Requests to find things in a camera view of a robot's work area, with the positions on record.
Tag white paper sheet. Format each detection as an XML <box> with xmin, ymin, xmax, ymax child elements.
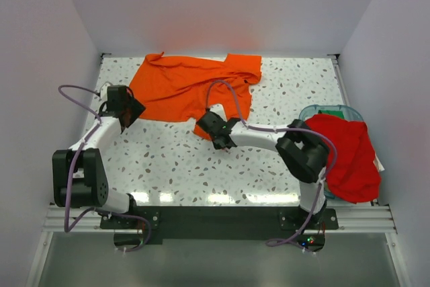
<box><xmin>374</xmin><ymin>155</ymin><xmax>385</xmax><ymax>172</ymax></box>

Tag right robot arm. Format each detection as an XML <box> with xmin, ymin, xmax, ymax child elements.
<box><xmin>196</xmin><ymin>110</ymin><xmax>337</xmax><ymax>229</ymax></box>

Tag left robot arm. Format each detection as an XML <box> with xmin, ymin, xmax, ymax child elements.
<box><xmin>52</xmin><ymin>83</ymin><xmax>145</xmax><ymax>228</ymax></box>

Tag clear blue plastic bin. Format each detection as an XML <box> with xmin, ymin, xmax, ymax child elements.
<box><xmin>298</xmin><ymin>104</ymin><xmax>366</xmax><ymax>200</ymax></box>

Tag red t shirt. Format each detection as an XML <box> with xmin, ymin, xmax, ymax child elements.
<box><xmin>306</xmin><ymin>114</ymin><xmax>382</xmax><ymax>203</ymax></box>

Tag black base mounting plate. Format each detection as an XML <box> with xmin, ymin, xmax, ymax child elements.
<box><xmin>100</xmin><ymin>206</ymin><xmax>339</xmax><ymax>251</ymax></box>

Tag orange t shirt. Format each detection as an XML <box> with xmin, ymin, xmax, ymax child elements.
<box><xmin>130</xmin><ymin>53</ymin><xmax>262</xmax><ymax>122</ymax></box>

